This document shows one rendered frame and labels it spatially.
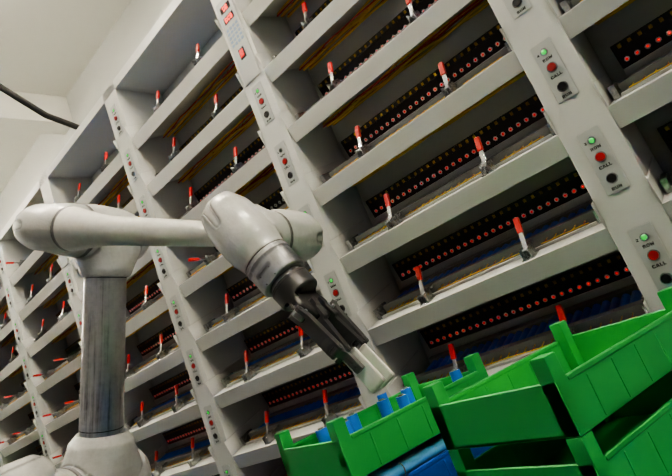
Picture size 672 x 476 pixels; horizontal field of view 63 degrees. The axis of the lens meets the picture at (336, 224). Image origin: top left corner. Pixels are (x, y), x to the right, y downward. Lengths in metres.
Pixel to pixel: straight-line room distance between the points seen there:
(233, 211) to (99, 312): 0.58
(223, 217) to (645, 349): 0.66
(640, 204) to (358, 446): 0.64
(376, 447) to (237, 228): 0.42
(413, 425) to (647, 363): 0.32
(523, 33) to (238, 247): 0.68
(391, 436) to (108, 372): 0.83
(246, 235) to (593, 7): 0.74
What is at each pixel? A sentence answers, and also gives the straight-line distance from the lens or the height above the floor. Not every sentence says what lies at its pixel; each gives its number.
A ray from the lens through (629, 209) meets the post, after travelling 1.08.
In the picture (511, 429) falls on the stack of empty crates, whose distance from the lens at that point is 0.66.
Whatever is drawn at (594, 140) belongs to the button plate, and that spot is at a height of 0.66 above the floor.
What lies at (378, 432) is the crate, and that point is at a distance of 0.81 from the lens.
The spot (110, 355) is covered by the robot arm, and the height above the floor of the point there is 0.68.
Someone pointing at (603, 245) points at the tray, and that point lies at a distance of 1.11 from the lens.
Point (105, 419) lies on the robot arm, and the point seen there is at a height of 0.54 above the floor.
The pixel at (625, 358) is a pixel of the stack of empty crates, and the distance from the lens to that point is 0.69.
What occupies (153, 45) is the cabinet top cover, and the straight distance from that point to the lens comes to 2.09.
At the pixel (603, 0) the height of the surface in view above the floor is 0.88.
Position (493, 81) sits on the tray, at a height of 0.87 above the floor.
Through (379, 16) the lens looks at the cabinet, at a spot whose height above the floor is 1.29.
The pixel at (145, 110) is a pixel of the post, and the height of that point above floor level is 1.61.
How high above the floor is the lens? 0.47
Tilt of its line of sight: 13 degrees up
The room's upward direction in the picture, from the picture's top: 22 degrees counter-clockwise
